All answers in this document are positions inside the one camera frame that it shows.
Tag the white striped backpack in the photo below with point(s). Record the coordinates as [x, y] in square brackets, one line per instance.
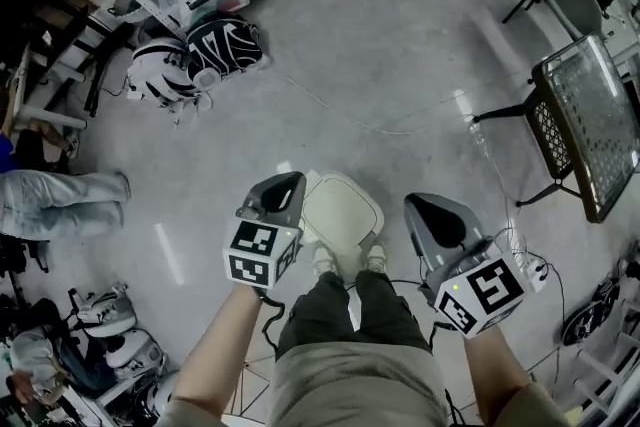
[160, 75]

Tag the white robot shell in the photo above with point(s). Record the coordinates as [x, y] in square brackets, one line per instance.
[162, 395]
[107, 312]
[132, 352]

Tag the person's grey shirt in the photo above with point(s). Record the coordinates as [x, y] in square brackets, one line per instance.
[350, 390]

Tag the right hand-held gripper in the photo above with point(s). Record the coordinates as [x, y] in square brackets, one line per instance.
[480, 295]

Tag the person's dark trousers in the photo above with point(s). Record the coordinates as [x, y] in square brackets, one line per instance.
[325, 315]

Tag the person's right shoe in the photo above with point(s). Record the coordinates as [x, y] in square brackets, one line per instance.
[376, 257]

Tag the white power strip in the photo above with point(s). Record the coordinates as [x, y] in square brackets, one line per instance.
[532, 272]

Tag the person's right forearm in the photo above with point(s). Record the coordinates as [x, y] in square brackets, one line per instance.
[495, 360]

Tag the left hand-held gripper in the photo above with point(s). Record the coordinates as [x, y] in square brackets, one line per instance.
[255, 255]

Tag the cream lidded trash bin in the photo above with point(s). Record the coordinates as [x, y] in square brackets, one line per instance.
[376, 232]

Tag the black round bag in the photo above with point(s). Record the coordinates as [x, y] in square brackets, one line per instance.
[590, 315]

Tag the black patterned backpack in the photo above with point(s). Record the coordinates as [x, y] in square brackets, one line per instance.
[225, 50]

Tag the person's left forearm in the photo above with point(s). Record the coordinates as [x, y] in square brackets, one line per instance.
[220, 350]

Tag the white desk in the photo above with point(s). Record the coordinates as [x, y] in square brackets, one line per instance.
[50, 117]

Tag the person's shoe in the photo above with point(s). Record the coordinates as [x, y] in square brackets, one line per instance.
[326, 260]
[376, 257]

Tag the person's left shoe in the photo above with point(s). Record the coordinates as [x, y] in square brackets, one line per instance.
[326, 260]

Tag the grey chair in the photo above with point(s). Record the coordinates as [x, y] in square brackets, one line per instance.
[572, 0]

